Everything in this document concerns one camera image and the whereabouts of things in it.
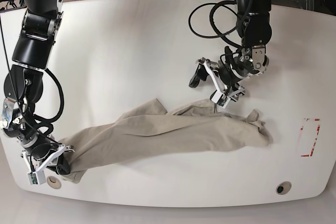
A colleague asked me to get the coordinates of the right table grommet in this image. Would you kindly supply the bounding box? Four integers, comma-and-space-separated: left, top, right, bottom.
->
276, 182, 292, 195

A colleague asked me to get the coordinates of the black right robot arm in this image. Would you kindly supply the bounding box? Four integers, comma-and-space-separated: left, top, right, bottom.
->
1, 0, 70, 176

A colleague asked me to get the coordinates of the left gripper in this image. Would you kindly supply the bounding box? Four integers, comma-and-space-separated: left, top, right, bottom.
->
188, 53, 252, 90

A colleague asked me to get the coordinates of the left table grommet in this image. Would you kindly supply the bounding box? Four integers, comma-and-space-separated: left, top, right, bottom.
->
46, 176, 61, 189

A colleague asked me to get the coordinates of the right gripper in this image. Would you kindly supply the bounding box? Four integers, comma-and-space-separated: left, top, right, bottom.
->
19, 133, 70, 175

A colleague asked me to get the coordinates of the red tape rectangle marking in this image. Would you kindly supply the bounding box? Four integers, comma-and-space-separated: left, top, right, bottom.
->
297, 118, 321, 157

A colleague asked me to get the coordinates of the beige T-shirt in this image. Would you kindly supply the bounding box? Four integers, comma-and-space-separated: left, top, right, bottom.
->
62, 99, 271, 184

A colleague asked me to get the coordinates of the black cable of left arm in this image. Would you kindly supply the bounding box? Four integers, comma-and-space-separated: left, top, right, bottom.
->
188, 0, 247, 51

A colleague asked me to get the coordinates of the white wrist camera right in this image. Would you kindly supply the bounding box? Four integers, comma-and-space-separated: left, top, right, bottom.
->
21, 144, 75, 185

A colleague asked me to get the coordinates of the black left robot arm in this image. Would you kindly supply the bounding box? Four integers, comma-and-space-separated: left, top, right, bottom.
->
209, 0, 272, 89

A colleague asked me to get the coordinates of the table grommet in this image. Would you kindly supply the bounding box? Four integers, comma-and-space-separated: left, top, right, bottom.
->
276, 182, 292, 195
46, 176, 61, 189

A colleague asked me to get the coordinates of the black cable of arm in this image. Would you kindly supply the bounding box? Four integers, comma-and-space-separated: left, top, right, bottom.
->
31, 68, 65, 135
188, 0, 247, 51

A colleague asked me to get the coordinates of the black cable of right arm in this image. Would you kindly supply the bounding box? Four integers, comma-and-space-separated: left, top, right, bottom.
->
31, 68, 65, 135

